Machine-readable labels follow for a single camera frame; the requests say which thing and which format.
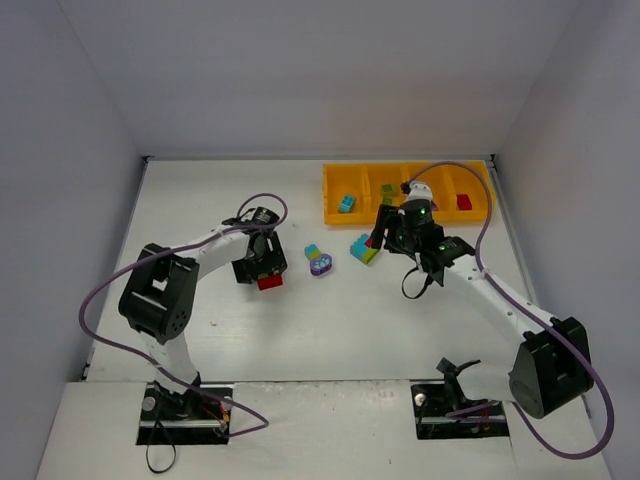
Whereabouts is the red two-by-four lego brick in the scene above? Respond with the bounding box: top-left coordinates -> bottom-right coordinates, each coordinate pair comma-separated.
256,273 -> 283,291

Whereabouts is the multicolor lego block assembly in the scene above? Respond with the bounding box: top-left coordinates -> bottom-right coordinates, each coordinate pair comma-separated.
349,234 -> 380,265

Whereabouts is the small red lego brick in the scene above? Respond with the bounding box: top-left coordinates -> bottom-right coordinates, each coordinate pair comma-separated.
456,193 -> 473,211

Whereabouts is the teal lego brick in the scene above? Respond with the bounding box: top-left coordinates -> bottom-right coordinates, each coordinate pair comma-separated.
338,195 -> 356,214

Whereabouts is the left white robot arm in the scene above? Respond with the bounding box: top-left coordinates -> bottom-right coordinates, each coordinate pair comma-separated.
118,207 -> 287,396

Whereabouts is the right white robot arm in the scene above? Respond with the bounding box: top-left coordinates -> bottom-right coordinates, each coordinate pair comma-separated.
371,200 -> 594,419

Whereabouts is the teal green purple lego stack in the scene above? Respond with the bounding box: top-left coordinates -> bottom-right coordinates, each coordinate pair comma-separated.
304,244 -> 333,277

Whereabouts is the yellow divided container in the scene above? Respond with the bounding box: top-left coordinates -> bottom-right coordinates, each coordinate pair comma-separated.
323,161 -> 495,226

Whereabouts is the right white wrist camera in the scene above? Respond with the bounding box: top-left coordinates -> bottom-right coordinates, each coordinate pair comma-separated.
401,180 -> 434,202

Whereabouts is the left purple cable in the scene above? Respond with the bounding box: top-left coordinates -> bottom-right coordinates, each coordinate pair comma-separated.
78,193 -> 270,440

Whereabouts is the purple cable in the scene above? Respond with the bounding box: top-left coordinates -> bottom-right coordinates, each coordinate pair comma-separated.
402,160 -> 615,459
78,193 -> 270,440

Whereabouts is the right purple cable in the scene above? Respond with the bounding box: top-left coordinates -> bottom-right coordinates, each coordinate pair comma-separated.
402,160 -> 615,459

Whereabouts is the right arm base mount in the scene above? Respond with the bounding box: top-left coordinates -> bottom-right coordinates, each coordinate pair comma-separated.
411,381 -> 510,440

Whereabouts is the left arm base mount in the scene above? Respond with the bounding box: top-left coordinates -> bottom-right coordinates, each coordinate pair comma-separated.
136,383 -> 233,446

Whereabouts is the black cable loop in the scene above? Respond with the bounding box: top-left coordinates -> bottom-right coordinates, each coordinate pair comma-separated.
144,419 -> 177,475

